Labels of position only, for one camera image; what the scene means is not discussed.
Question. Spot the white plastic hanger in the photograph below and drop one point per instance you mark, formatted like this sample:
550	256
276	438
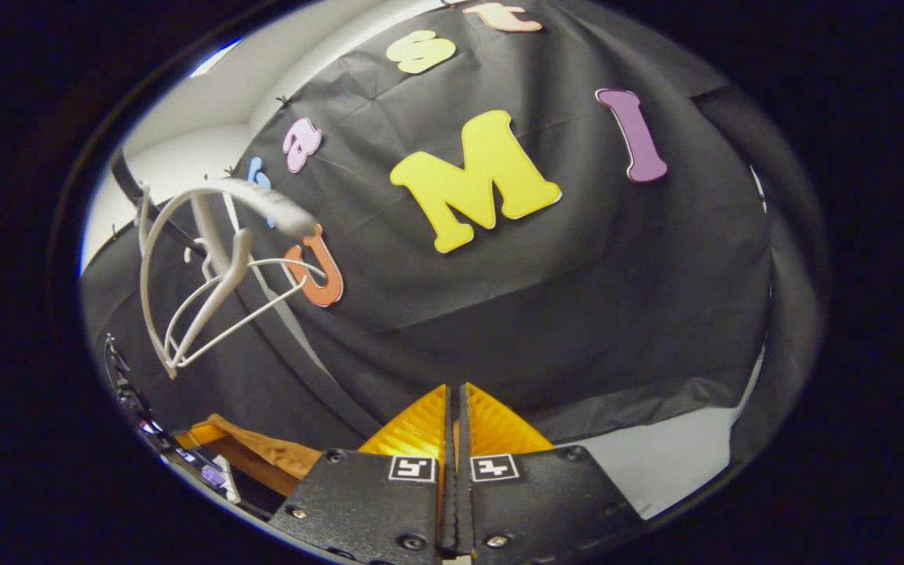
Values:
279	264
279	208

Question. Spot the black backdrop cloth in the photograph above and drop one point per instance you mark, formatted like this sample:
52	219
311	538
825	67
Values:
538	314

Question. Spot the brown shirt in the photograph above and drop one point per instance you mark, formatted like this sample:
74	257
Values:
279	455

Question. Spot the large ceiling light panel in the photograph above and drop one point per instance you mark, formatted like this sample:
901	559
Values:
216	56

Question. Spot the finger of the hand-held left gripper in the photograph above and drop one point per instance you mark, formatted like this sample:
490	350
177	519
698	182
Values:
197	434

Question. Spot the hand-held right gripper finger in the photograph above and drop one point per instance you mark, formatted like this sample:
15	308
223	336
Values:
450	502
464	502

